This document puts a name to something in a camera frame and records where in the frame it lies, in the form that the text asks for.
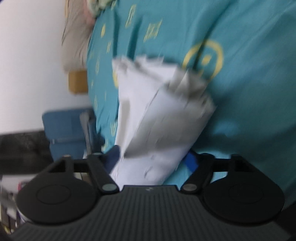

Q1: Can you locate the green cartoon fleece blanket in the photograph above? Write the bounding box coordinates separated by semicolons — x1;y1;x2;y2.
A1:
87;0;118;16

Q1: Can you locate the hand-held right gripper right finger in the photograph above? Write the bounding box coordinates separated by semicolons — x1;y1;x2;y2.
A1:
180;151;255;194

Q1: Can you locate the bed with teal printed sheet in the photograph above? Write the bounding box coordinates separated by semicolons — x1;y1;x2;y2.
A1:
87;0;296;209

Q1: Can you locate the grey pillow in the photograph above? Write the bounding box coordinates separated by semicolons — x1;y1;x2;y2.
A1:
61;0;95;71

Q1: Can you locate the white t-shirt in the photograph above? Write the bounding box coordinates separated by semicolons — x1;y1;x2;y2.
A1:
109;54;216;189

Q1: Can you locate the blue quilted folding chair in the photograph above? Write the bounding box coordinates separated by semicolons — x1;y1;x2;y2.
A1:
42;109;105;163

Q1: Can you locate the mustard yellow cushion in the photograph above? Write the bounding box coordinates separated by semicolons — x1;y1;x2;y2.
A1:
68;70;89;94

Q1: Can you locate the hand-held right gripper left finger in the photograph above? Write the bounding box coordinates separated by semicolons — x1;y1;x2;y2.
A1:
47;146;121;194

